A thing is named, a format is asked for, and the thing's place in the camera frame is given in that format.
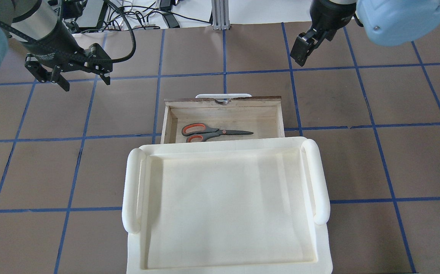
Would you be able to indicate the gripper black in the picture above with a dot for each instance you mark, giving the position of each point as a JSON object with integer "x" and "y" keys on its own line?
{"x": 329, "y": 15}
{"x": 53, "y": 42}

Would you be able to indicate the wooden drawer white handle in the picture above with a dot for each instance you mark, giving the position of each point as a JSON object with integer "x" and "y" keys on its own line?
{"x": 261, "y": 116}

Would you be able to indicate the orange grey scissors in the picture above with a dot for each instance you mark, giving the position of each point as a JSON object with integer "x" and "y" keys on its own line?
{"x": 200, "y": 132}

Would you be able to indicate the white plastic tray bin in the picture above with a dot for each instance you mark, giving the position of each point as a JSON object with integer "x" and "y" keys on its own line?
{"x": 253, "y": 206}

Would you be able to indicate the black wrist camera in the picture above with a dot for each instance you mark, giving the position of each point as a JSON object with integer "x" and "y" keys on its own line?
{"x": 94, "y": 55}

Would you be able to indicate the aluminium frame post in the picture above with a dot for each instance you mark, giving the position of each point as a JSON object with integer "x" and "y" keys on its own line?
{"x": 220, "y": 15}

